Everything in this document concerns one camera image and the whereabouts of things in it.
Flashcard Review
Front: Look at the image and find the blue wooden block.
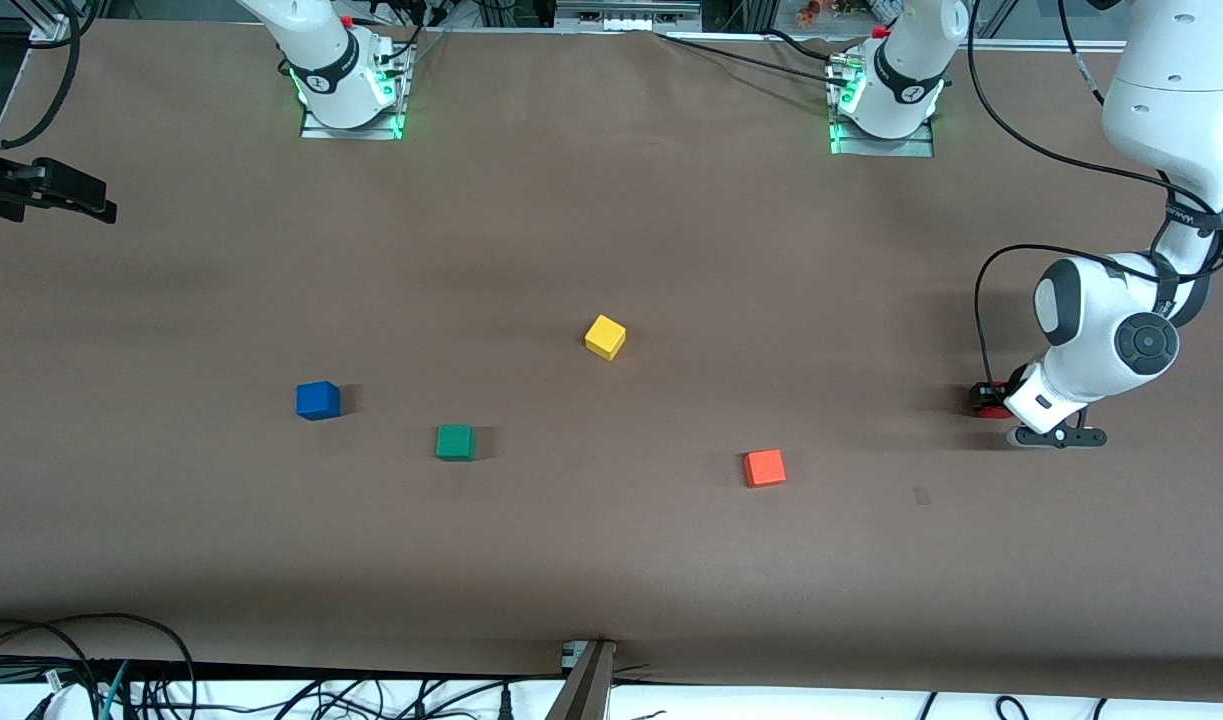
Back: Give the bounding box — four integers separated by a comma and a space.
296, 381, 342, 422

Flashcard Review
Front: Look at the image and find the yellow wooden block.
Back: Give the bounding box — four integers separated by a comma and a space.
584, 314, 628, 362

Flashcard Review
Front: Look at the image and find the brown paper table cover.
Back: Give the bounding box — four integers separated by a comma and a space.
0, 18, 1223, 701

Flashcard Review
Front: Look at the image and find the grey power strip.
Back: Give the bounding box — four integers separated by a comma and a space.
554, 0, 704, 33

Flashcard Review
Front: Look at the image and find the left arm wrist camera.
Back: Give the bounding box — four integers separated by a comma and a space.
1008, 424, 1108, 449

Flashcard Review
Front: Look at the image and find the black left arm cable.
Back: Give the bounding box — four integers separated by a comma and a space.
968, 0, 1223, 393

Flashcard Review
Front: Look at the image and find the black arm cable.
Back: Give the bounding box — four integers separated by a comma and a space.
0, 0, 84, 151
968, 0, 1223, 393

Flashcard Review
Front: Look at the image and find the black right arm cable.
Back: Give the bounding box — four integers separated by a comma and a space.
0, 0, 84, 151

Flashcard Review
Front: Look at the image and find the aluminium frame corner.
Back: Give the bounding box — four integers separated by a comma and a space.
26, 0, 82, 43

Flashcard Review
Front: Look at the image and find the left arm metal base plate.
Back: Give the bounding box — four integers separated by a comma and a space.
828, 50, 937, 158

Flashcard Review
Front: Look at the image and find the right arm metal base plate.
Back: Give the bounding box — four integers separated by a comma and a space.
300, 40, 408, 141

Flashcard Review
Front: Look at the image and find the black table cable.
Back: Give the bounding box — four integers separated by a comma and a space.
764, 28, 854, 63
657, 33, 838, 81

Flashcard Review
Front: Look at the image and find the black looped floor cable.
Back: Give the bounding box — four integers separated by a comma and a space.
0, 612, 198, 720

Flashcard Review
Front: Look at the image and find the green floor cable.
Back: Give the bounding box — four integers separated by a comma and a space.
99, 660, 132, 720

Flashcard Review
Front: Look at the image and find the aluminium profile post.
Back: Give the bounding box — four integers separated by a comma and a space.
546, 640, 617, 720

